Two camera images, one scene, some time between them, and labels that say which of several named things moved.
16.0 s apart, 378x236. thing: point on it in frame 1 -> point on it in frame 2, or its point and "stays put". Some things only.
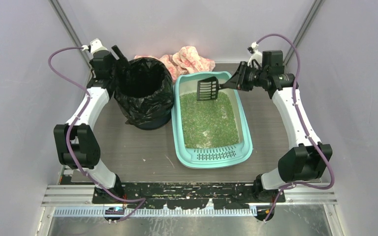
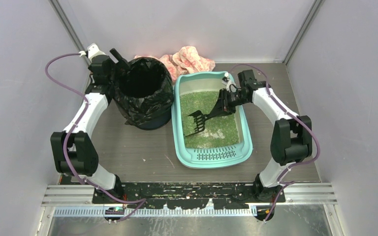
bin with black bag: x=143 y=93 stays put
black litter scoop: x=208 y=88 -> x=199 y=119
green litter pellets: x=209 y=123 stays put
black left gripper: x=117 y=59 stays put
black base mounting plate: x=189 y=195 stays put
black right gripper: x=243 y=76 -> x=225 y=101
